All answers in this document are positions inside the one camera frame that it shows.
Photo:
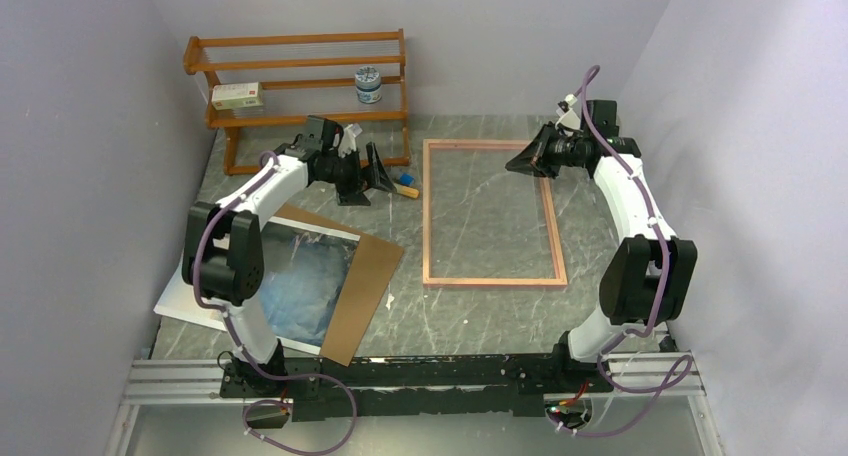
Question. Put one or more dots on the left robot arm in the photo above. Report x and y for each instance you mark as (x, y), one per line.
(223, 258)

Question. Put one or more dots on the aluminium extrusion frame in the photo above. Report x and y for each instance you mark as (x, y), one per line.
(197, 382)

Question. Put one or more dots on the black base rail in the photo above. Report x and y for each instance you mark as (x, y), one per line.
(523, 385)

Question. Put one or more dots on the wooden shelf rack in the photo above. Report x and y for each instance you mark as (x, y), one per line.
(303, 75)

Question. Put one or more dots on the mountain landscape photo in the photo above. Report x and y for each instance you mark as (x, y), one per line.
(305, 268)

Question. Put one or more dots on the small blue white jar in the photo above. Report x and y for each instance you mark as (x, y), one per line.
(368, 84)

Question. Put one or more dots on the pink picture frame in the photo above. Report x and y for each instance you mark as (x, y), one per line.
(559, 280)

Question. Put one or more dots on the white green cardboard box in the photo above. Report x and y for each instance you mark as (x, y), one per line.
(237, 96)

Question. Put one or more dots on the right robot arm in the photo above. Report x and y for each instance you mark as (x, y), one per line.
(647, 280)

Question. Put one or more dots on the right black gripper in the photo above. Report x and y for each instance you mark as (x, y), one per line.
(529, 160)

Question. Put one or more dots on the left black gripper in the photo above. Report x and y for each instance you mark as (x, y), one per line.
(352, 194)

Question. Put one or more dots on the clear acrylic sheet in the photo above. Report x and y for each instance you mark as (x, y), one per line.
(487, 222)

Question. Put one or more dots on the brown backing board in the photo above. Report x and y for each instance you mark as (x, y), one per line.
(373, 266)

